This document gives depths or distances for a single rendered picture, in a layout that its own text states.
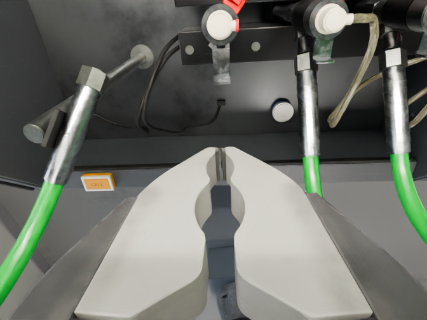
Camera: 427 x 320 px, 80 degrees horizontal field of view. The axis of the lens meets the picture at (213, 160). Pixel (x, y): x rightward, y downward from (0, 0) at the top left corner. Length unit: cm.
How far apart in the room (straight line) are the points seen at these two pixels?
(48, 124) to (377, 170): 46
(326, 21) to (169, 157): 34
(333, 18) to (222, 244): 67
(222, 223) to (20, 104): 59
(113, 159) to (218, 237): 41
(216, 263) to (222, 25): 65
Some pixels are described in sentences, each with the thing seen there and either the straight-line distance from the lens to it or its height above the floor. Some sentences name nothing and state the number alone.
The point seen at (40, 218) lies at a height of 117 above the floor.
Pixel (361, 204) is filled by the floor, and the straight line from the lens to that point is 197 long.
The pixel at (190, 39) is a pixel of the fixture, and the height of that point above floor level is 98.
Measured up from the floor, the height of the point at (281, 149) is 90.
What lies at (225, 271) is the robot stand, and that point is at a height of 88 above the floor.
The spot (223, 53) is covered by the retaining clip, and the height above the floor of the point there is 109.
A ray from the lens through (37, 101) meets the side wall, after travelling 53.
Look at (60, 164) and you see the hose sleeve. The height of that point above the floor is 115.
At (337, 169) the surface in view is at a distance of 47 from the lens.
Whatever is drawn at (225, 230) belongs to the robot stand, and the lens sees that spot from 80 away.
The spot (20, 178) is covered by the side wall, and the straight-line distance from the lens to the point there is 49.
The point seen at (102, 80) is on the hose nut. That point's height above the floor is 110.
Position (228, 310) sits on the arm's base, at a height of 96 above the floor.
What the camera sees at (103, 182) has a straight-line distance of 48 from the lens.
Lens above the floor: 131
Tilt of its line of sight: 58 degrees down
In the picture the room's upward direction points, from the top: 177 degrees counter-clockwise
